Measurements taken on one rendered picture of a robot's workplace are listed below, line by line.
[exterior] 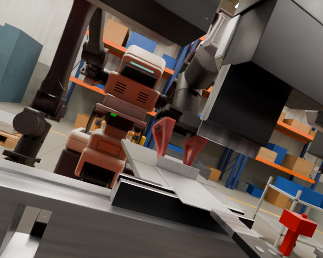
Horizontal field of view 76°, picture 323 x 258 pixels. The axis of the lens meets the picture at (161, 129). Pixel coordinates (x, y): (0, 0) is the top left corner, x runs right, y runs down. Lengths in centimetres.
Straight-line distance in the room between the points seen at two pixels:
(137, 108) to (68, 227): 88
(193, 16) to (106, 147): 96
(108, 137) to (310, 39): 97
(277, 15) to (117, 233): 29
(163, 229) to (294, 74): 23
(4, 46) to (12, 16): 213
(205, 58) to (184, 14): 18
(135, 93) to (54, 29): 660
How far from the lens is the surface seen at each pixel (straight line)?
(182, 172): 39
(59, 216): 24
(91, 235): 25
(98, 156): 110
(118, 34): 635
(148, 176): 30
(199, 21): 23
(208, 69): 38
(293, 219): 212
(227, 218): 27
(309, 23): 32
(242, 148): 31
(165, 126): 36
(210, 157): 756
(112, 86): 110
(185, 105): 41
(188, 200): 27
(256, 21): 29
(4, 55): 608
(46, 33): 762
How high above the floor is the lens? 108
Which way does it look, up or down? 2 degrees down
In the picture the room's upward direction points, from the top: 23 degrees clockwise
